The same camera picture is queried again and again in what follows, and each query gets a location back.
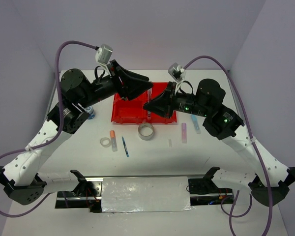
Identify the orange cap highlighter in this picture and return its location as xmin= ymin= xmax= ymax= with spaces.
xmin=110 ymin=130 xmax=118 ymax=152

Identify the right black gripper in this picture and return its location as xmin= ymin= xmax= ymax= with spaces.
xmin=142 ymin=81 xmax=209 ymax=118

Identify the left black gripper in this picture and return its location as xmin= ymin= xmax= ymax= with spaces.
xmin=79 ymin=59 xmax=153 ymax=109

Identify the large grey tape roll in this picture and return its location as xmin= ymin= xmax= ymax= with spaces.
xmin=138 ymin=123 xmax=155 ymax=141

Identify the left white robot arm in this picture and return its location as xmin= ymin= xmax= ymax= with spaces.
xmin=0 ymin=60 xmax=153 ymax=206

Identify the blue patterned tape roll left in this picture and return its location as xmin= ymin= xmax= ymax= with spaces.
xmin=85 ymin=106 xmax=95 ymax=119

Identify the silver foil cover plate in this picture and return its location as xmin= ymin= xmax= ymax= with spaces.
xmin=101 ymin=177 xmax=192 ymax=213

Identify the pink highlighter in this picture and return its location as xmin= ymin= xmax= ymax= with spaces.
xmin=181 ymin=123 xmax=187 ymax=144

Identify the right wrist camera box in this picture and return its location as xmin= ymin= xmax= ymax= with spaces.
xmin=168 ymin=62 xmax=186 ymax=83

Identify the blue highlighter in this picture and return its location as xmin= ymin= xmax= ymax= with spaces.
xmin=191 ymin=115 xmax=201 ymax=134

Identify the small clear tape roll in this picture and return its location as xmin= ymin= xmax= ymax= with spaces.
xmin=100 ymin=137 xmax=111 ymax=148

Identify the red pen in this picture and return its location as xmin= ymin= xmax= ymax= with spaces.
xmin=147 ymin=88 xmax=152 ymax=120

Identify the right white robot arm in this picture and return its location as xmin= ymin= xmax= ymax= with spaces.
xmin=143 ymin=79 xmax=295 ymax=207

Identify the red four-compartment bin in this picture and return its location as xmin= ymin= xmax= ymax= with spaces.
xmin=111 ymin=91 xmax=177 ymax=124

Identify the blue pen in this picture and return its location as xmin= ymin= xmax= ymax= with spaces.
xmin=121 ymin=136 xmax=129 ymax=157

